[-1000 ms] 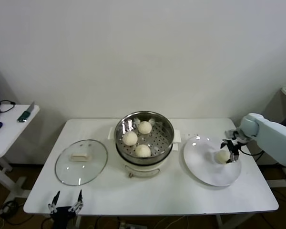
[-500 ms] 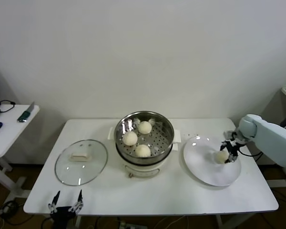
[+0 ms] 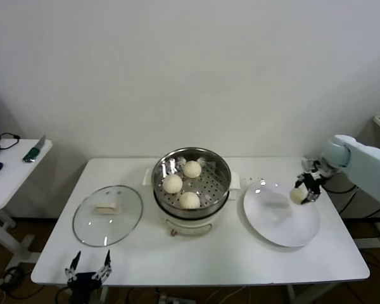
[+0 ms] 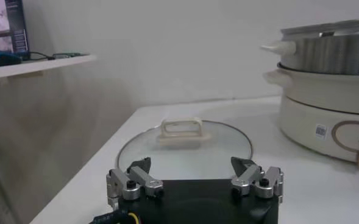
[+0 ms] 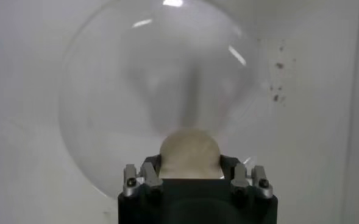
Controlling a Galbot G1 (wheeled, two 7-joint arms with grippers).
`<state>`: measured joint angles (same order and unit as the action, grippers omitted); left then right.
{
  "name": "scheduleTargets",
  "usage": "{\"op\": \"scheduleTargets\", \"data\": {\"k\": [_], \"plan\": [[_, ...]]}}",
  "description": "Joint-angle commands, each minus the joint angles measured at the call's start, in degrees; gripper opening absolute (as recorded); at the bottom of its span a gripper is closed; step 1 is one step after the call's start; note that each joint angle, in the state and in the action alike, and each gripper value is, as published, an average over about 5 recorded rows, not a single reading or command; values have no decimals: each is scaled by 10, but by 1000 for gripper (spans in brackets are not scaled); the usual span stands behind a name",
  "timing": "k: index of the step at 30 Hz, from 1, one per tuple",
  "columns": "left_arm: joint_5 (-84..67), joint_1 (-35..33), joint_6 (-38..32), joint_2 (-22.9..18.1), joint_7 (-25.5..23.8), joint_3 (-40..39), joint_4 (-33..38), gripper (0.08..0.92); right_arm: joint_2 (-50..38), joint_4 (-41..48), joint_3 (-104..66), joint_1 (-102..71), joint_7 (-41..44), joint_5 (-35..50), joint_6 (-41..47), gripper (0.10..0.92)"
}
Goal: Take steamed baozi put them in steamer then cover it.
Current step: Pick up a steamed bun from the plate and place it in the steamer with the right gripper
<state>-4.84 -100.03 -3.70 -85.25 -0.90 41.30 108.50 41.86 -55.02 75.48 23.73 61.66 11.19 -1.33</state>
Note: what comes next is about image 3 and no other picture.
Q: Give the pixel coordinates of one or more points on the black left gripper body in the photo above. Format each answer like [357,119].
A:
[84,285]

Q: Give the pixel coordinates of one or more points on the white side table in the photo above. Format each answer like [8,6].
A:
[16,177]

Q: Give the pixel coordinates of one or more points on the round white plate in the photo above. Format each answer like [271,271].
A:
[278,221]

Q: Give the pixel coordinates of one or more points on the cream electric cooker pot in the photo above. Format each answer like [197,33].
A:
[190,226]

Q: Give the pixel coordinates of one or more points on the perforated steel steamer basket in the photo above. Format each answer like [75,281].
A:
[215,187]

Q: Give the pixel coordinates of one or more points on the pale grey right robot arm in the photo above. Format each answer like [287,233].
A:
[367,164]

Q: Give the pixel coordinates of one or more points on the white steamed baozi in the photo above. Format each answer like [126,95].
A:
[189,200]
[191,168]
[172,184]
[297,195]

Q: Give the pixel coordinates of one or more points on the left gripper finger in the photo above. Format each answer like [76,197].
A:
[106,263]
[74,263]

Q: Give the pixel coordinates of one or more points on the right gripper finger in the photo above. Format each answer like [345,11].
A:
[299,183]
[312,196]

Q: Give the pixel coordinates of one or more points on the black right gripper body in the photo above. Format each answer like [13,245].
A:
[313,177]

